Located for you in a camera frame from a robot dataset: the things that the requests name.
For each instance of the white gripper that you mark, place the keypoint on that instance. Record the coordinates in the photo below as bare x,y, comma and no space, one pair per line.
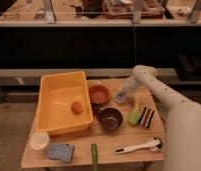
129,86

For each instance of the white cup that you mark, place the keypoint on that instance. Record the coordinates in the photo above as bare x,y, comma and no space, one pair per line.
39,141

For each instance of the green cucumber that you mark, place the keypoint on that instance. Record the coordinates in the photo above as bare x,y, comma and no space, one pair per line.
94,157

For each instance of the green yellow sponge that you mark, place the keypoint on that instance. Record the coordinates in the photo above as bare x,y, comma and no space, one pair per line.
134,112

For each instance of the yellow plastic tub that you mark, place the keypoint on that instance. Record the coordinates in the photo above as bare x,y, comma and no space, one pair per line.
56,95

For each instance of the orange ball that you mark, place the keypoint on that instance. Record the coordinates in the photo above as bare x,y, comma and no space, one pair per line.
76,107

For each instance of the white dish brush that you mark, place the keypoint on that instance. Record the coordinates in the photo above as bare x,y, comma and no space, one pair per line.
154,144

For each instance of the blue grey sponge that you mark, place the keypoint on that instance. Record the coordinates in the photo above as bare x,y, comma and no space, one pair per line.
62,152

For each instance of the orange ceramic bowl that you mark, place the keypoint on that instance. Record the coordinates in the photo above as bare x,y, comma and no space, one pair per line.
99,94

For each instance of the dark purple bowl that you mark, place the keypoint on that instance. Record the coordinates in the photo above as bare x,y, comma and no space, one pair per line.
110,119

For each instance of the striped black sponge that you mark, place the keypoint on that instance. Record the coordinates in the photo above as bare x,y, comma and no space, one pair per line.
146,117

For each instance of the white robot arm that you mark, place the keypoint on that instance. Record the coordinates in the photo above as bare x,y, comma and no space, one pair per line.
183,123

